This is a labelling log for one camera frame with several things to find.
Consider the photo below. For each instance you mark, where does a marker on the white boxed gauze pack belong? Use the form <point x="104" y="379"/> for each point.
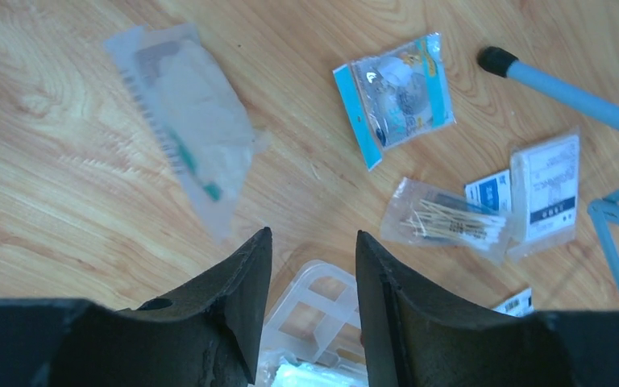
<point x="545" y="191"/>

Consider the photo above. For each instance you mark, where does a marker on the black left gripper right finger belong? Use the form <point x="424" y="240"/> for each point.
<point x="416" y="333"/>

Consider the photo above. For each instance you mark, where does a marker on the white gauze pad packet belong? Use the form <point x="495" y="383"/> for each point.
<point x="306" y="375"/>

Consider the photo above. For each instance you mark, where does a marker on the small blue white sachet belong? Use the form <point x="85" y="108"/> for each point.
<point x="493" y="191"/>

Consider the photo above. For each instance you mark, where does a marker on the blue edged clear sachet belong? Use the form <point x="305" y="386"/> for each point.
<point x="396" y="96"/>

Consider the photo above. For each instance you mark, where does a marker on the long white teal packet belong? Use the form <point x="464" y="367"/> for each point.
<point x="518" y="305"/>

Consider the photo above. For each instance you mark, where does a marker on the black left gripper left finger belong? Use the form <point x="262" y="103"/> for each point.
<point x="205" y="332"/>

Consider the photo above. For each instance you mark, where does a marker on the clear compartment tray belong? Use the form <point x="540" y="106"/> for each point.
<point x="316" y="321"/>

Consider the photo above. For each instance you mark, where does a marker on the cotton swab bag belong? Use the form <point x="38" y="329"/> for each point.
<point x="421" y="214"/>

